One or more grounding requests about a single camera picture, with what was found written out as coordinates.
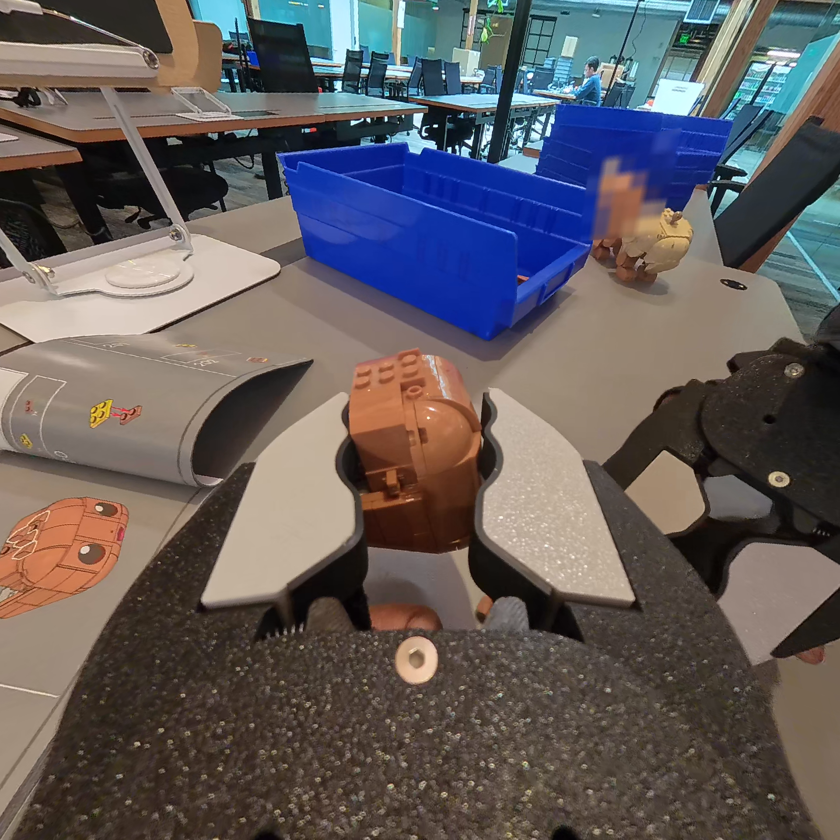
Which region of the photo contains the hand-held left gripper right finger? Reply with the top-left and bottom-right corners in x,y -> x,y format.
469,387 -> 637,626

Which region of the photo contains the wood-rimmed black board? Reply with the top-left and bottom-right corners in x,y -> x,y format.
39,0 -> 224,89

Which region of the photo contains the row of black office chairs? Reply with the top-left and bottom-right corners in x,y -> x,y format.
341,47 -> 500,99

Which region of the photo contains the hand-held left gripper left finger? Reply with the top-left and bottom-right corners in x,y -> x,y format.
200,392 -> 368,630

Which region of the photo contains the long brown desk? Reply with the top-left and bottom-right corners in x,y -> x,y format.
0,92 -> 427,142

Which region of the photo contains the wooden building column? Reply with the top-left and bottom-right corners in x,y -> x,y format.
696,0 -> 778,119

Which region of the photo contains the lego instruction booklet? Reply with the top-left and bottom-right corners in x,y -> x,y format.
0,333 -> 315,795

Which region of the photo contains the brown lego head model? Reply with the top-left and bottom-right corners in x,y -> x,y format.
348,349 -> 485,553

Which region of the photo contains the black building column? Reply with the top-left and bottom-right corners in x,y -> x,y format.
487,0 -> 532,164

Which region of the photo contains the white sign board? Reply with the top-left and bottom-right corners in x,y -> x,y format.
653,77 -> 706,118

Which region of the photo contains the blue plastic parts bin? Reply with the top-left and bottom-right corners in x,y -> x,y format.
289,161 -> 593,341

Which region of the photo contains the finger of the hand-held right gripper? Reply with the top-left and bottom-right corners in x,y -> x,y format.
623,449 -> 711,536
715,538 -> 840,667

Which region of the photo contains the black office chair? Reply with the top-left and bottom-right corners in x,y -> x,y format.
85,134 -> 231,227

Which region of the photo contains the stack of blue bins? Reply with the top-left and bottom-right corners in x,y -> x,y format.
535,104 -> 735,198

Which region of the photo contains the tan lego creature model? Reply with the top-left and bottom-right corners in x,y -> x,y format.
591,209 -> 695,283

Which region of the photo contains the black monitor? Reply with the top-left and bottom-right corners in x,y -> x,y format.
248,17 -> 320,94

